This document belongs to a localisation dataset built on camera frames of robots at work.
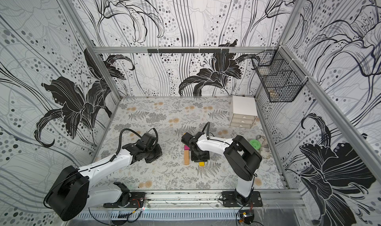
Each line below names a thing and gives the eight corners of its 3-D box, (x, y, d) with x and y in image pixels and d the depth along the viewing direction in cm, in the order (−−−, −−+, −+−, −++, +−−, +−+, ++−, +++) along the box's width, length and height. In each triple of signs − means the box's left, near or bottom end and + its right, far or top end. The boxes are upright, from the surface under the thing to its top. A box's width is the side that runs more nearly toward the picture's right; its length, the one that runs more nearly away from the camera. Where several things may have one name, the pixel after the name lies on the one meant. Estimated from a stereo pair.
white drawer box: (230, 126, 102) (234, 114, 91) (229, 107, 114) (233, 94, 103) (252, 129, 101) (258, 117, 90) (249, 109, 112) (255, 96, 101)
